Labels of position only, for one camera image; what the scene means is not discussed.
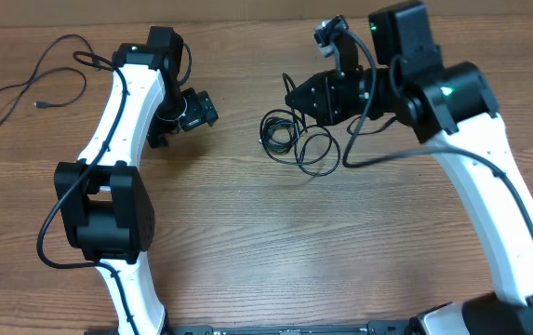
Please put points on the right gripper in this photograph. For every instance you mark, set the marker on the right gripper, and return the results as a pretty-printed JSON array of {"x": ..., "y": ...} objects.
[{"x": 329, "y": 91}]

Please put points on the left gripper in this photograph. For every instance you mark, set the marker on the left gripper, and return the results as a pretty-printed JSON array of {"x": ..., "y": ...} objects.
[{"x": 202, "y": 108}]

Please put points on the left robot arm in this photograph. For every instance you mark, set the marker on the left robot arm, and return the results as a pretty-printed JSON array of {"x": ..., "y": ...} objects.
[{"x": 106, "y": 210}]

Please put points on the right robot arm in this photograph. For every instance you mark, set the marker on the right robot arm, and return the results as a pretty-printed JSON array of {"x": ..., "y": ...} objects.
[{"x": 456, "y": 118}]

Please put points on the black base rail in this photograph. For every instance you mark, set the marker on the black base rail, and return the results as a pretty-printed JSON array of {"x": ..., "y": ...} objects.
[{"x": 289, "y": 330}]

